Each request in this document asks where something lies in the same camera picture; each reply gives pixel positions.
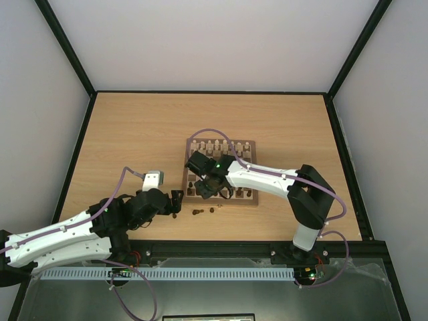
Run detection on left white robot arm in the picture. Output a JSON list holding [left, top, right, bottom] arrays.
[[1, 189, 184, 287]]

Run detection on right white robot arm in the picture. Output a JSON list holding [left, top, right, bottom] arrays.
[[185, 151, 336, 262]]

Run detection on wooden chess board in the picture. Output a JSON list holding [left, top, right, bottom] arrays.
[[182, 137, 259, 207]]

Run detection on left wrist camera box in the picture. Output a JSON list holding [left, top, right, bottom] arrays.
[[142, 170, 165, 191]]

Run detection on white slotted cable duct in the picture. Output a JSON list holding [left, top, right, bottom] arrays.
[[40, 267, 295, 282]]

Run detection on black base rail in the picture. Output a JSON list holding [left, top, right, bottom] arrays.
[[31, 239, 389, 267]]

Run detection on black left frame post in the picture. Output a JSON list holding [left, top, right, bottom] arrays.
[[34, 0, 96, 97]]

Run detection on black corner frame post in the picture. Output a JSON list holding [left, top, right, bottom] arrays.
[[328, 0, 393, 100]]

